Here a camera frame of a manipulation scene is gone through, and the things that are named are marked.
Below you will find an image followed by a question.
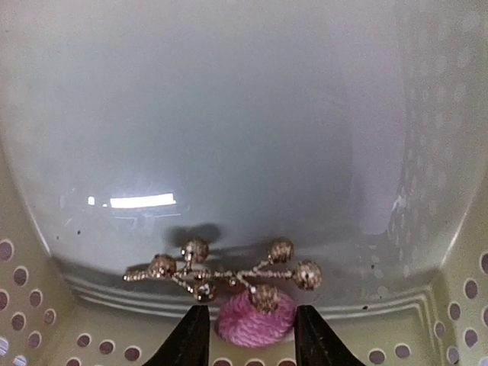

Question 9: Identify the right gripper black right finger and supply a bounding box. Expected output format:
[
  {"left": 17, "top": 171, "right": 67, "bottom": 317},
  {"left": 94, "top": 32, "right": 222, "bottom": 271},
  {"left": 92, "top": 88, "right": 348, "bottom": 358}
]
[{"left": 294, "top": 305, "right": 364, "bottom": 366}]

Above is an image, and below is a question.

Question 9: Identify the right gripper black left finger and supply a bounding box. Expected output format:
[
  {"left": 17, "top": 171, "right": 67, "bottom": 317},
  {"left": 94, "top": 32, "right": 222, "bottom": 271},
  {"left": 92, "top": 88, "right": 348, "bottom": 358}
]
[{"left": 143, "top": 305, "right": 210, "bottom": 366}]

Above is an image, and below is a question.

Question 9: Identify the pink yarn hat ornament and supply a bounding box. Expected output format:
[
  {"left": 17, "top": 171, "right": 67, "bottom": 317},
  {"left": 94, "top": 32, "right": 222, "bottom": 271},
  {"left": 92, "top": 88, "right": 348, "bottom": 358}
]
[{"left": 214, "top": 291, "right": 297, "bottom": 348}]

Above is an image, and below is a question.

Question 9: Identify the beige plastic basket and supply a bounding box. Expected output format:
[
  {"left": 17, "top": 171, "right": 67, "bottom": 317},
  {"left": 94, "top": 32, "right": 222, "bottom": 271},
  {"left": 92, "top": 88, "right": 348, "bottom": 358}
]
[{"left": 1, "top": 1, "right": 487, "bottom": 365}]

